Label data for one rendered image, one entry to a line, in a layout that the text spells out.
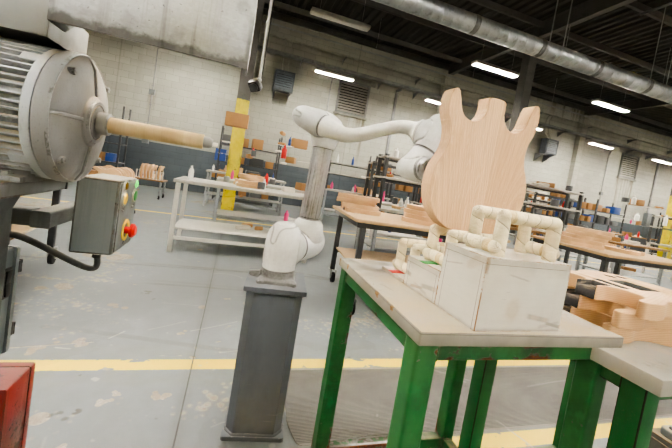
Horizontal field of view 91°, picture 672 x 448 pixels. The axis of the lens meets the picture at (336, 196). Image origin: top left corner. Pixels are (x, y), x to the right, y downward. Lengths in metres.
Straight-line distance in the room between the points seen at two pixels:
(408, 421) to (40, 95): 0.93
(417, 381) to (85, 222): 0.89
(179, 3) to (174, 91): 11.47
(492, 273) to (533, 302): 0.16
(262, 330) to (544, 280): 1.12
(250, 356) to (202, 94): 10.86
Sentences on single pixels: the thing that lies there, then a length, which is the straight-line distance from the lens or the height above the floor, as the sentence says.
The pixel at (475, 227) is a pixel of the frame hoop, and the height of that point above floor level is 1.15.
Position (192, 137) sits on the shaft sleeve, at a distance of 0.78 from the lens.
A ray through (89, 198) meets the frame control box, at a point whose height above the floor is 1.06.
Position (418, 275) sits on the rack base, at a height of 0.98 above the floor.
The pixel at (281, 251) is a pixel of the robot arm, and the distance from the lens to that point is 1.52.
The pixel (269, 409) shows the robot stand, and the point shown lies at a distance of 1.79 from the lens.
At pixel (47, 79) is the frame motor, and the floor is 1.30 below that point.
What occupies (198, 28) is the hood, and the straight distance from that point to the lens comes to 0.68.
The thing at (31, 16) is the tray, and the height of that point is 1.41.
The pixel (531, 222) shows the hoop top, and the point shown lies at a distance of 0.91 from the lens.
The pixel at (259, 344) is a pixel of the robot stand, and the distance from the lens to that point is 1.63.
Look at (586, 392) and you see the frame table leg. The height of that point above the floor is 0.76.
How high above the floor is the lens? 1.22
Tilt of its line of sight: 3 degrees down
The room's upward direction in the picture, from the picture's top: 9 degrees clockwise
